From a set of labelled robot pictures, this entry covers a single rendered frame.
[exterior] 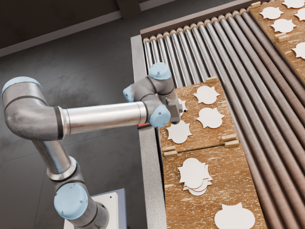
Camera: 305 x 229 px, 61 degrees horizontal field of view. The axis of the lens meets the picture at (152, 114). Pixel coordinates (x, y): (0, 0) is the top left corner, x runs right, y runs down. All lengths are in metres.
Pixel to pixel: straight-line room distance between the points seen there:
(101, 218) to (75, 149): 1.68
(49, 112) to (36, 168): 2.16
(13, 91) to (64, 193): 0.43
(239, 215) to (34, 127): 0.75
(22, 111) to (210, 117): 0.84
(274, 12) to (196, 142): 1.05
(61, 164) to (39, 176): 1.78
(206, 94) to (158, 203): 0.60
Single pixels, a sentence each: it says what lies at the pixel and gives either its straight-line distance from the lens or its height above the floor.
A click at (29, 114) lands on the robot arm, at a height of 1.52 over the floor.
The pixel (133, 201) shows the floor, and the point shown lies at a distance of 2.22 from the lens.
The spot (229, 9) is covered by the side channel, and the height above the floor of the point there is 0.93.
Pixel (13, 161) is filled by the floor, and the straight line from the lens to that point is 3.16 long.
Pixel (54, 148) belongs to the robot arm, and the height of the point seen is 1.29.
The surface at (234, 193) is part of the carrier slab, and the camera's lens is 1.09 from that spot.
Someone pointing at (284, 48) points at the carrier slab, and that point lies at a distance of 1.64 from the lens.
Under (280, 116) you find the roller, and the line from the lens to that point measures 1.31.
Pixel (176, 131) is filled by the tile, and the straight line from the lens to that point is 1.25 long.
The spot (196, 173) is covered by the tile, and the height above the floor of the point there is 0.96.
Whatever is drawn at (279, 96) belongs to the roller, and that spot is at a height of 0.92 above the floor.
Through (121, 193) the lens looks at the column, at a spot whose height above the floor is 0.87.
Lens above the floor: 1.93
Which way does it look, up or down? 47 degrees down
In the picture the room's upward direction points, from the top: 23 degrees counter-clockwise
